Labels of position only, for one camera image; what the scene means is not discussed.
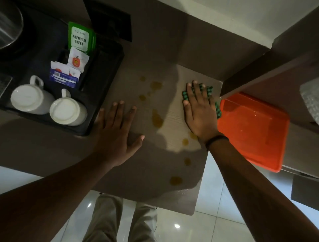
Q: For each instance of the person's right hand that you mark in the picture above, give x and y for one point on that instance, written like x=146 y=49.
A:
x=201 y=117

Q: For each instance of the person's left hand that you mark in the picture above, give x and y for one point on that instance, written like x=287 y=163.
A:
x=112 y=139

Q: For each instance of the person's right little finger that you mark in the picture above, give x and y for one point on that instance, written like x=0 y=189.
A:
x=212 y=102

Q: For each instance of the person's right thumb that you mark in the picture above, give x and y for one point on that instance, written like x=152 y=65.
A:
x=187 y=109

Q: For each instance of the person's left little finger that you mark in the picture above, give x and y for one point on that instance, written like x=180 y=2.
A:
x=101 y=116

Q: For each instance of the person's right middle finger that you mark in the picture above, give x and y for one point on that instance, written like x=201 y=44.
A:
x=197 y=91

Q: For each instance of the person's left thumb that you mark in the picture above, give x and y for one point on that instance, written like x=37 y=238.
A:
x=136 y=143

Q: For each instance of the person's left middle finger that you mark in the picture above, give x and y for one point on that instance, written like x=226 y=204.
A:
x=119 y=112

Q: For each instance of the green checked cleaning cloth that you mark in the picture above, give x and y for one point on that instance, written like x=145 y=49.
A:
x=218 y=112

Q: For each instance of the person's left forearm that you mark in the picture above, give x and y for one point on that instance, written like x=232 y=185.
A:
x=49 y=199

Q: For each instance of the person's right forearm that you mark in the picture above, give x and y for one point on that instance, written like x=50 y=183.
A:
x=249 y=194

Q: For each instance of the amber liquid spill drops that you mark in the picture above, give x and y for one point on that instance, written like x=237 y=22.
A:
x=157 y=121

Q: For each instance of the white ceramic mug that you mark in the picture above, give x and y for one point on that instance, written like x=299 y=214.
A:
x=30 y=99
x=67 y=109

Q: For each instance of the black wristband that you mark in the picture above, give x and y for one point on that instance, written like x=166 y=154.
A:
x=215 y=138

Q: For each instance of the black serving tray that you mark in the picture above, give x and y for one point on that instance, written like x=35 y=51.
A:
x=104 y=74

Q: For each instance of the orange plastic tray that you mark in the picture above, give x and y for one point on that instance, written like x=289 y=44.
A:
x=254 y=129

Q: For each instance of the blue and white sachet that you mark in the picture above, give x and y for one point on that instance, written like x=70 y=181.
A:
x=62 y=78

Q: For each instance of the white sachet with red apple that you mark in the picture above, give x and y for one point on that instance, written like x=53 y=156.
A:
x=77 y=61

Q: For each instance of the white sachet with red print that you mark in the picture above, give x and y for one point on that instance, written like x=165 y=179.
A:
x=59 y=66

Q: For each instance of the brown wooden side shelf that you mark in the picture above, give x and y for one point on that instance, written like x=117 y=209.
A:
x=286 y=82

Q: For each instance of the green tea packet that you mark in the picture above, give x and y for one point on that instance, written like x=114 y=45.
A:
x=79 y=37

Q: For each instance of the beige trousers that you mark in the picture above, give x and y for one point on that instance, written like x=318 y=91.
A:
x=104 y=219

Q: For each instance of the black rectangular panel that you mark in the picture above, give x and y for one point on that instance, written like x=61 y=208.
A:
x=109 y=22

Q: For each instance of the white bubble wrap bundle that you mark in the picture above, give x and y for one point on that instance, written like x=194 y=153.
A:
x=311 y=99

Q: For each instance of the steel kettle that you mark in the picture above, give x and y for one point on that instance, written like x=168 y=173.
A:
x=8 y=27

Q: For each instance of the dark brown furniture panel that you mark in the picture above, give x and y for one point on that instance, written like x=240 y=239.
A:
x=305 y=192

